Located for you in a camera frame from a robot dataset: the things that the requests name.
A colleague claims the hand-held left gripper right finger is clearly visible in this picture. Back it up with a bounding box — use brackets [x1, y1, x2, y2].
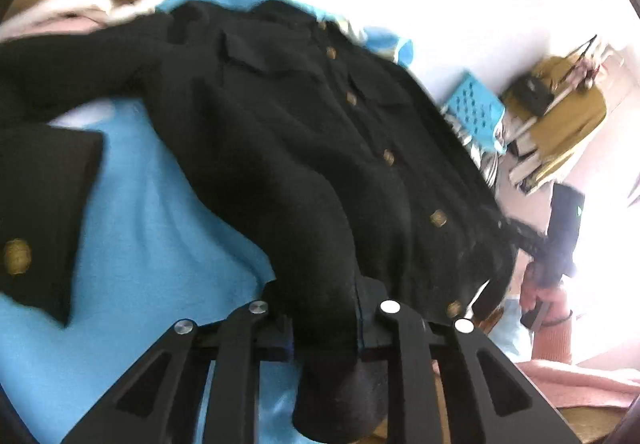
[356, 275, 586, 444]

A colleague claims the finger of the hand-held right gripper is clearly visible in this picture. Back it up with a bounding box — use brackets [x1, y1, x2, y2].
[500, 216, 551, 257]

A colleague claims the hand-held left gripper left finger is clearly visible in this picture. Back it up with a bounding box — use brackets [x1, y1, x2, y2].
[60, 281, 301, 444]

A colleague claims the black button coat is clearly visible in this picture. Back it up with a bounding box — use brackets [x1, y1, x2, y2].
[0, 0, 523, 444]

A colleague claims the person's right forearm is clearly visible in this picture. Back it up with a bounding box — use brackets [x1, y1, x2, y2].
[532, 296, 575, 365]

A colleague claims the person's right hand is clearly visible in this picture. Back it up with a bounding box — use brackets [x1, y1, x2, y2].
[520, 269, 568, 325]

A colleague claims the striped cloth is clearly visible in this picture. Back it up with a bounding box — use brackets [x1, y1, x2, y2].
[462, 131, 502, 187]

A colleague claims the mustard yellow chair cover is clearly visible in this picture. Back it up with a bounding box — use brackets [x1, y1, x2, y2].
[502, 56, 608, 195]

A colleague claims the black pouch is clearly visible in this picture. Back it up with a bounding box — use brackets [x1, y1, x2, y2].
[515, 75, 554, 117]

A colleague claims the blue perforated basket rack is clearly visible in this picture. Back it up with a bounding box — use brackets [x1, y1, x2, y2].
[442, 71, 506, 155]

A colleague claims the blue cloud print blanket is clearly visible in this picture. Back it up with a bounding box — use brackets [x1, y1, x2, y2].
[0, 0, 533, 444]

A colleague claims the brown bed frame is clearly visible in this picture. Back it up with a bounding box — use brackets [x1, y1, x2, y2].
[552, 403, 628, 444]

